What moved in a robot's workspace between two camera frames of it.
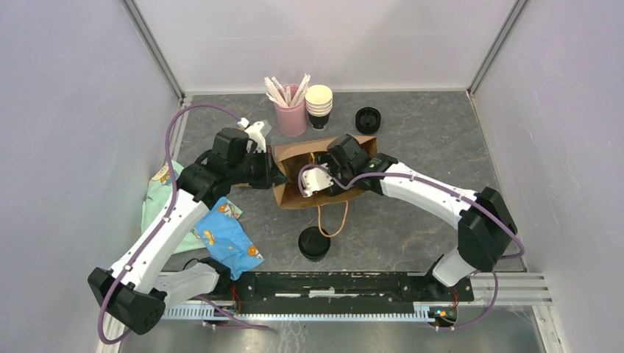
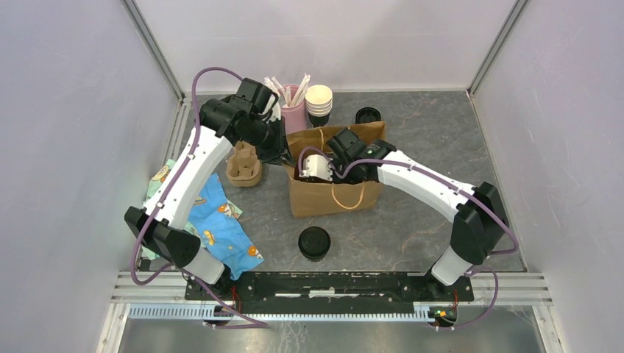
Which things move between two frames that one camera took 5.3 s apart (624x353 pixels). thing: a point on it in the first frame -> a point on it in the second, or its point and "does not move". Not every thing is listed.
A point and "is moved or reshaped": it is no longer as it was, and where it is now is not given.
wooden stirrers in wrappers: x=276 y=93 does not move
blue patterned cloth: x=225 y=238 does not move
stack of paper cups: x=318 y=104 does not move
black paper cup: x=313 y=244 does not move
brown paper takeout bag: x=291 y=157 is moved or reshaped
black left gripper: x=271 y=176 -> x=279 y=153
